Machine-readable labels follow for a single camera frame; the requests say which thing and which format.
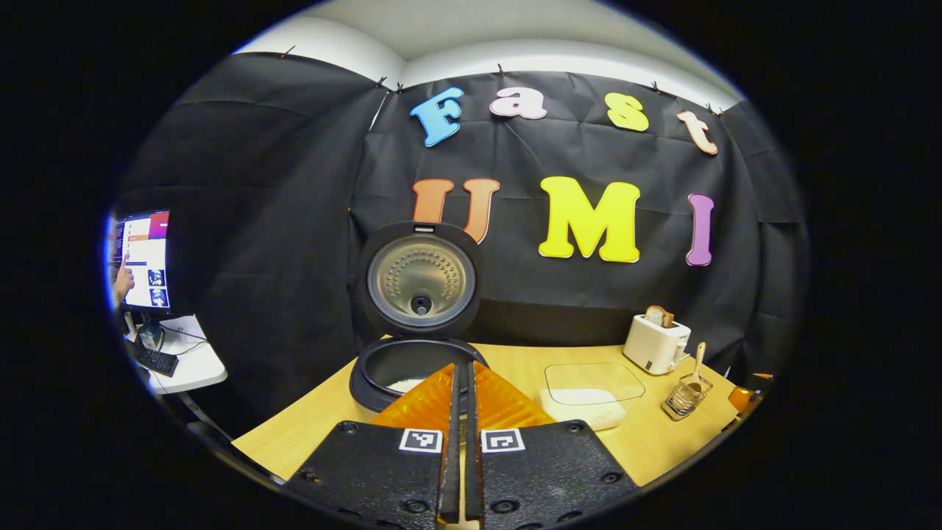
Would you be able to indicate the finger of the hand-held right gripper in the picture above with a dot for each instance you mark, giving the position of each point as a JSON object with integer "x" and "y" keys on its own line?
{"x": 739, "y": 397}

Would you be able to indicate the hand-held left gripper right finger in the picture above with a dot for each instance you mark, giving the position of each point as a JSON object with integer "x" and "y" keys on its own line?
{"x": 472, "y": 442}

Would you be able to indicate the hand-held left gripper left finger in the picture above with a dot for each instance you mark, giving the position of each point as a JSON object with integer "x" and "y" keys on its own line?
{"x": 453, "y": 442}

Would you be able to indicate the wooden spoon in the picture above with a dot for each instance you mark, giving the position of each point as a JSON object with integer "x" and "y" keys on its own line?
{"x": 698, "y": 364}

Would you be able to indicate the clear chopstick holder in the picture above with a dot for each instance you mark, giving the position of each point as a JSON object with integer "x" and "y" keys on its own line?
{"x": 684, "y": 401}

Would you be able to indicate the clear plastic rice container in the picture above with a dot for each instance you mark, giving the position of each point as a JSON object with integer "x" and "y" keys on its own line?
{"x": 581, "y": 405}

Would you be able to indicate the silver black rice cooker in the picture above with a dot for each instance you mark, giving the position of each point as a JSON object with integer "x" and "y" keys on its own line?
{"x": 419, "y": 280}

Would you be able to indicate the white toaster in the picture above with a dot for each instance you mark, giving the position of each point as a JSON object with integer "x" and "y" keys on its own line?
{"x": 653, "y": 346}

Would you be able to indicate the brown bread slice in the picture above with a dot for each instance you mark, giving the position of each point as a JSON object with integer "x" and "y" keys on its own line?
{"x": 665, "y": 318}

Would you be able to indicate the pale bread slice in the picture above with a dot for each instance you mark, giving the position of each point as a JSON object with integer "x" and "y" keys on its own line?
{"x": 652, "y": 316}

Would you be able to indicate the white side table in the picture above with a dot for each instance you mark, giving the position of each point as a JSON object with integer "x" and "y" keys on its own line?
{"x": 195, "y": 364}

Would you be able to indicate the black backdrop cloth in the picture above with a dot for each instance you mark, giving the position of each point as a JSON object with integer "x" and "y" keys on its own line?
{"x": 294, "y": 221}

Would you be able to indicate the black keyboard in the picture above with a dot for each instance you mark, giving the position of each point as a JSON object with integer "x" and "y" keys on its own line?
{"x": 154, "y": 359}

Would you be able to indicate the monitor stand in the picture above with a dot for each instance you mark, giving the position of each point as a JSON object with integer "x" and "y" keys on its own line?
{"x": 151, "y": 333}

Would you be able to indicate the computer monitor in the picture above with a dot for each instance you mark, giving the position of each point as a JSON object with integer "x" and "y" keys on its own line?
{"x": 143, "y": 258}

